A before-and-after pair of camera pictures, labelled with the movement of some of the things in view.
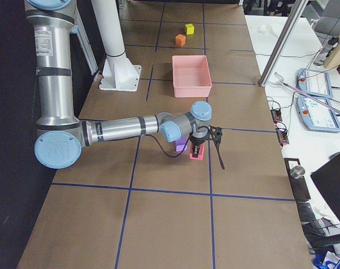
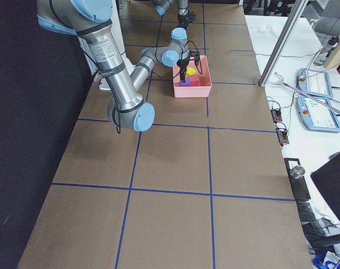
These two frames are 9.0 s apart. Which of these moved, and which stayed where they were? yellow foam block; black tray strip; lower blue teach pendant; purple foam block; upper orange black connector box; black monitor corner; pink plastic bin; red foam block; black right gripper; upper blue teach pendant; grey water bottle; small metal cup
Moved: yellow foam block; red foam block; purple foam block; black right gripper
Stayed: upper orange black connector box; pink plastic bin; grey water bottle; upper blue teach pendant; small metal cup; black tray strip; black monitor corner; lower blue teach pendant
